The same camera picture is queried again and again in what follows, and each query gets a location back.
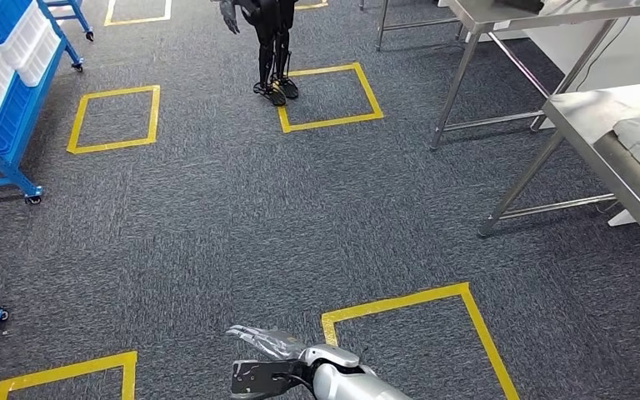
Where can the stainless steel workbench table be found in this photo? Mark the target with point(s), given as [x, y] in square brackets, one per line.
[585, 121]

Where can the black humanoid robot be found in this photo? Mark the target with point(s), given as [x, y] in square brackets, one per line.
[270, 33]

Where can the blue plastic bin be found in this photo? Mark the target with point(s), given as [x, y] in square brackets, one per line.
[0, 16]
[11, 119]

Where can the yellow floor tape square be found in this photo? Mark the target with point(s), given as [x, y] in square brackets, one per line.
[331, 122]
[138, 21]
[121, 91]
[397, 302]
[312, 6]

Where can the blue wheeled metal rack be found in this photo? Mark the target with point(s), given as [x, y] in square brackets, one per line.
[5, 168]

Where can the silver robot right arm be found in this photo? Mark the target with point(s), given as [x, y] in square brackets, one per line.
[347, 386]

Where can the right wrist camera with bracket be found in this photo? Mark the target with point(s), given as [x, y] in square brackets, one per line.
[254, 378]

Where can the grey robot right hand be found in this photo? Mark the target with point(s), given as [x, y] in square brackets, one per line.
[276, 342]

